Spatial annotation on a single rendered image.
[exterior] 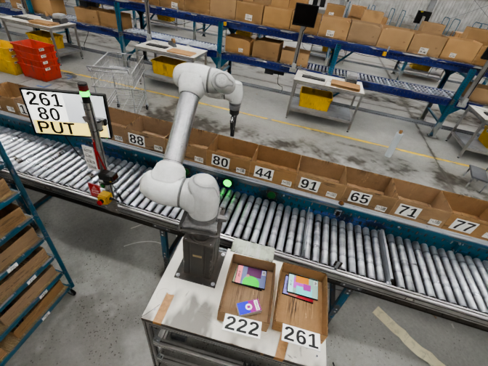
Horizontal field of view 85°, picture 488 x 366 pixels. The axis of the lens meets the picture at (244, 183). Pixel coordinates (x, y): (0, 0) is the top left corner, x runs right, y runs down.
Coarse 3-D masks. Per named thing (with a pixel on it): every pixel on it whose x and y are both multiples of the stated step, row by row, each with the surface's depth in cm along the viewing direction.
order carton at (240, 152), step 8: (224, 136) 246; (216, 144) 249; (224, 144) 251; (232, 144) 248; (240, 144) 246; (248, 144) 244; (256, 144) 241; (208, 152) 226; (216, 152) 223; (224, 152) 253; (232, 152) 254; (240, 152) 251; (248, 152) 249; (208, 160) 231; (232, 160) 224; (240, 160) 222; (248, 160) 219; (224, 168) 231; (232, 168) 229; (248, 168) 224
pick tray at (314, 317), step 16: (288, 272) 175; (304, 272) 171; (320, 272) 167; (320, 288) 169; (288, 304) 158; (304, 304) 159; (320, 304) 160; (272, 320) 150; (288, 320) 150; (304, 320) 151; (320, 320) 153; (320, 336) 139
